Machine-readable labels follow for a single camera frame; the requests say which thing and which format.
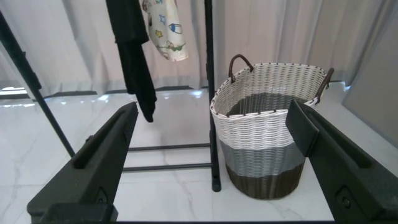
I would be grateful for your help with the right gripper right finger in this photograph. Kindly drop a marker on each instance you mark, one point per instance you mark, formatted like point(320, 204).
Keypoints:
point(348, 168)

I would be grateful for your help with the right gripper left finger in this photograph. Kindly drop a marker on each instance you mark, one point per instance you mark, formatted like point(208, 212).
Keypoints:
point(90, 174)

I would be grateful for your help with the black garment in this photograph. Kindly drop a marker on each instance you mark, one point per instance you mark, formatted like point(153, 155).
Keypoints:
point(133, 56)

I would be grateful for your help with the cream printed garment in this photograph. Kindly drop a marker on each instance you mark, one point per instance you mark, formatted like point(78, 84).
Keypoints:
point(168, 31)

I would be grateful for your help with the white laundry basket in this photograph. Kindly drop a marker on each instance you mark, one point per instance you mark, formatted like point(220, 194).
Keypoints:
point(258, 133)

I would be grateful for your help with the black clothes rack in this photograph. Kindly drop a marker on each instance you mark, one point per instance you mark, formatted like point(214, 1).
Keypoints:
point(210, 62)

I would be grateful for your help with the white curtain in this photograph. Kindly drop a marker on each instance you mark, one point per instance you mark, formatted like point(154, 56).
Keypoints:
point(264, 31)

